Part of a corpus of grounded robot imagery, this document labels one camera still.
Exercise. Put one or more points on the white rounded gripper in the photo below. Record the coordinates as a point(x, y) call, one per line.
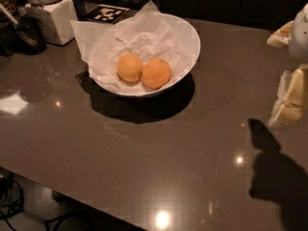
point(299, 38)

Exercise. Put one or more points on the orange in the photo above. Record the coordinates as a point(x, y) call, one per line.
point(129, 67)
point(156, 73)

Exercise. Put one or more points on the white bowl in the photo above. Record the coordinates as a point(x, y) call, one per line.
point(189, 45)

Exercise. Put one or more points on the white crumpled paper liner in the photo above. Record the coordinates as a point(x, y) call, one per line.
point(141, 39)

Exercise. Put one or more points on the black white marker card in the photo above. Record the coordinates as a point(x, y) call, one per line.
point(106, 14)

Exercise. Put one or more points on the white square jar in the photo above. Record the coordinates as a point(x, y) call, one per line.
point(53, 18)

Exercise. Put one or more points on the black round pan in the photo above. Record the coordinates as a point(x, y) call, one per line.
point(28, 32)

